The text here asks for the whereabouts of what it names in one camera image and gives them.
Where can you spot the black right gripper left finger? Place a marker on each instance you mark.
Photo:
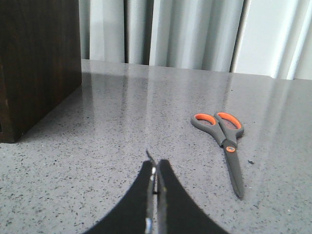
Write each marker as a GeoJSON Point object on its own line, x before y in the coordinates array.
{"type": "Point", "coordinates": [134, 212]}

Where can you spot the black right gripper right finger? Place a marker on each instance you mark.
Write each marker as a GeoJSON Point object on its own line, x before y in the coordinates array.
{"type": "Point", "coordinates": [177, 213]}

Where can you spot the grey orange scissors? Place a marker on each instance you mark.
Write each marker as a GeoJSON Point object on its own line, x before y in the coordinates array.
{"type": "Point", "coordinates": [225, 129]}

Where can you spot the dark wooden drawer cabinet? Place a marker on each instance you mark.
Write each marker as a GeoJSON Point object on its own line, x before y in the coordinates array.
{"type": "Point", "coordinates": [40, 61]}

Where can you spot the white curtain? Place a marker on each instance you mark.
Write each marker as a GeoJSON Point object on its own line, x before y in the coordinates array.
{"type": "Point", "coordinates": [262, 37]}

